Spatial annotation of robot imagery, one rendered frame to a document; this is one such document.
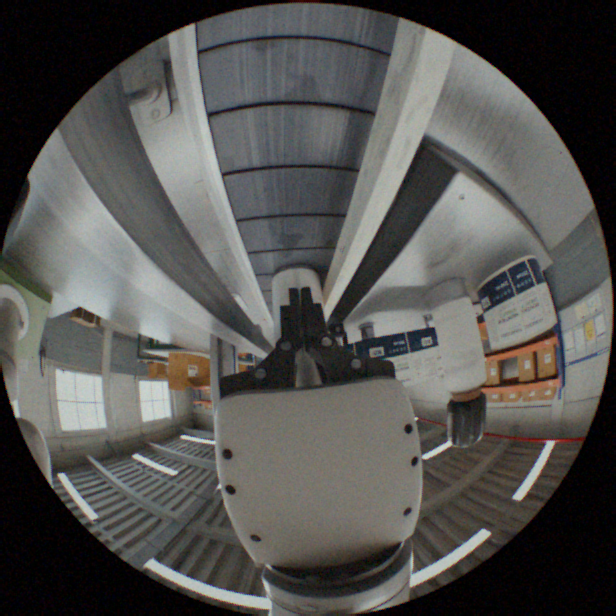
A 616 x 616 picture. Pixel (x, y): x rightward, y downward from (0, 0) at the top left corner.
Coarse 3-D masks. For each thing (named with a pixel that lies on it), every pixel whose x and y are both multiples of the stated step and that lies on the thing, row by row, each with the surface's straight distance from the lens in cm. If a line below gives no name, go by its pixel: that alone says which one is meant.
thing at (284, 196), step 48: (240, 48) 10; (288, 48) 10; (336, 48) 10; (384, 48) 11; (240, 96) 10; (288, 96) 10; (336, 96) 10; (240, 144) 10; (288, 144) 10; (336, 144) 11; (240, 192) 12; (288, 192) 12; (336, 192) 12; (288, 240) 15; (336, 240) 15
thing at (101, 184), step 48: (96, 96) 3; (48, 144) 3; (96, 144) 3; (48, 192) 4; (96, 192) 3; (144, 192) 3; (96, 240) 3; (144, 240) 3; (192, 240) 5; (144, 288) 4; (192, 288) 4; (240, 336) 8
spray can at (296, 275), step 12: (300, 264) 17; (276, 276) 18; (288, 276) 17; (300, 276) 17; (312, 276) 17; (276, 288) 17; (300, 288) 16; (312, 288) 17; (276, 300) 17; (288, 300) 16; (300, 300) 16; (276, 312) 16; (324, 312) 17; (276, 324) 16; (276, 336) 16; (300, 360) 14; (312, 360) 15; (300, 372) 14; (312, 372) 14; (300, 384) 14; (312, 384) 14
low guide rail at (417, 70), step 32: (416, 32) 9; (416, 64) 8; (448, 64) 9; (384, 96) 9; (416, 96) 8; (384, 128) 8; (416, 128) 8; (384, 160) 8; (384, 192) 9; (352, 224) 10; (352, 256) 12
